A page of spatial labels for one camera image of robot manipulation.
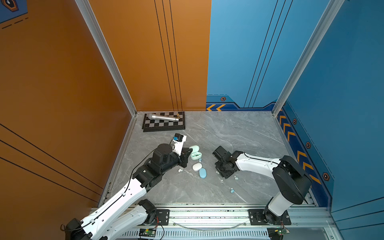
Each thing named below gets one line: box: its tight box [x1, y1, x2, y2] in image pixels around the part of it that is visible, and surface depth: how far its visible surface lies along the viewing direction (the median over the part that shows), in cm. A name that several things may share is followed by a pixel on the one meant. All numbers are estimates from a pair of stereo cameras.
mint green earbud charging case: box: [189, 145, 203, 160], surface depth 73 cm
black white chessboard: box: [142, 111, 186, 132], surface depth 111 cm
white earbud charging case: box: [192, 163, 203, 172], surface depth 91 cm
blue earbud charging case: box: [199, 167, 207, 179], surface depth 88 cm
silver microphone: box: [148, 113, 179, 122], surface depth 111 cm
